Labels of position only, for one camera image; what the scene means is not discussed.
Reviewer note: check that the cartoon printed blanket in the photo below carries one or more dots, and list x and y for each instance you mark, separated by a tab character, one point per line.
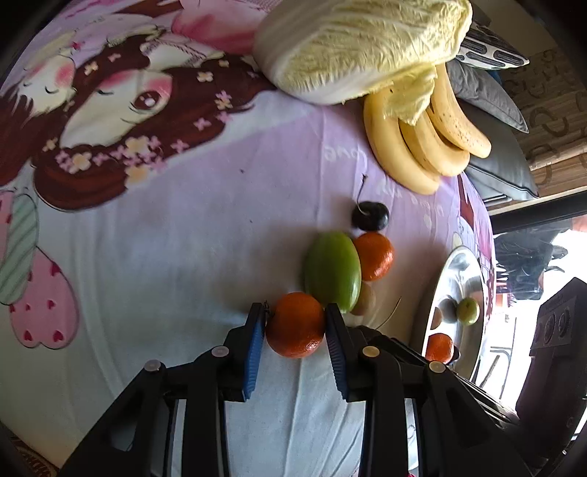
183	275

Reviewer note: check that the dark red cherry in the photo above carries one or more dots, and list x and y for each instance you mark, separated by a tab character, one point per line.
370	216

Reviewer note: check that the orange mandarin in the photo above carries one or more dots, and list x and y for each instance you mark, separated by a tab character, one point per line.
439	347
296	323
376	257

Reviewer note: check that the large green mango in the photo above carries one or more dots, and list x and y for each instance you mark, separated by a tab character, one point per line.
332	270

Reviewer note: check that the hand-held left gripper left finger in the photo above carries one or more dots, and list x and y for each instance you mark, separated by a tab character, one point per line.
254	353

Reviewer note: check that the brown longan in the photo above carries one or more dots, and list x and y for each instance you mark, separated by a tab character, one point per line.
366	300
437	315

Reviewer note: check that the dark speaker box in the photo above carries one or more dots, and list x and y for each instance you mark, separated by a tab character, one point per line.
559	321

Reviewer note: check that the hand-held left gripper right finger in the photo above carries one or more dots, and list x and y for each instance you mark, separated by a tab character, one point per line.
337	353

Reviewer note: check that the napa cabbage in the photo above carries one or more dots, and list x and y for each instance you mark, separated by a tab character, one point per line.
357	46

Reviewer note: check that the black and white patterned pillow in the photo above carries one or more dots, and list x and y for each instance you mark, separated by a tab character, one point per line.
490	52

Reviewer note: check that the red patterned mat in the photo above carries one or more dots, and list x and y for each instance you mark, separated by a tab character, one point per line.
36	461

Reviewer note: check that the brown patterned curtain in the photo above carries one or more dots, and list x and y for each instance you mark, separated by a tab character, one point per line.
555	114

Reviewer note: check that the grey leather pillow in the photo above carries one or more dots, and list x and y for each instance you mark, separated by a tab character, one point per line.
504	174

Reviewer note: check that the round green jujube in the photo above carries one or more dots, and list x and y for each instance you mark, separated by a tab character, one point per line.
467	312

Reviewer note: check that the grey fabric pillow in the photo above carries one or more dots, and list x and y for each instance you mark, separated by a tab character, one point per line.
490	96

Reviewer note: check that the round metal plate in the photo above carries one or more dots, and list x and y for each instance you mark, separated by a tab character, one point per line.
458	275

